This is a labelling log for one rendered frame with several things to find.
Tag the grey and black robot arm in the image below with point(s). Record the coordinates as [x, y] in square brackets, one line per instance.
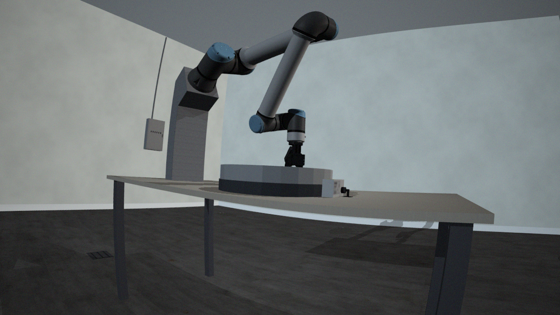
[222, 59]

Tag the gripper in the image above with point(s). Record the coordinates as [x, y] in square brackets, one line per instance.
[294, 158]

